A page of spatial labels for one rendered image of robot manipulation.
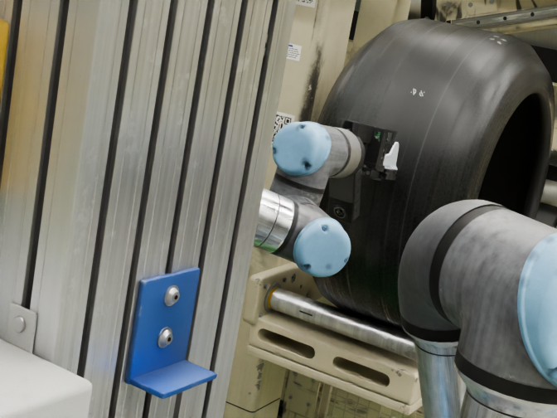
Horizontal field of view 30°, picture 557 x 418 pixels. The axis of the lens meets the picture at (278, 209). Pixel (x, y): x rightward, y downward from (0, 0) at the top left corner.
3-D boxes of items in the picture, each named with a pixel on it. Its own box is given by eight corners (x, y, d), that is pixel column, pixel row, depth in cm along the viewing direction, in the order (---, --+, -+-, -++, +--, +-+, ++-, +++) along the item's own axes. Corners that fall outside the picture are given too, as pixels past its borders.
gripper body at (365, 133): (400, 132, 165) (370, 126, 154) (387, 184, 166) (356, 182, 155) (358, 121, 168) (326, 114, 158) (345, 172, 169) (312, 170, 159)
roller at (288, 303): (263, 308, 207) (266, 288, 206) (273, 304, 211) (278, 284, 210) (423, 366, 191) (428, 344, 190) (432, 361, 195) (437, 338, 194)
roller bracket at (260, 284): (240, 321, 206) (249, 274, 203) (331, 286, 240) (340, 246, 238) (254, 327, 204) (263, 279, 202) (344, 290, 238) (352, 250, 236)
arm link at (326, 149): (259, 168, 145) (278, 110, 144) (294, 171, 155) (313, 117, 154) (305, 188, 142) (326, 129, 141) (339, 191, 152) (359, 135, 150)
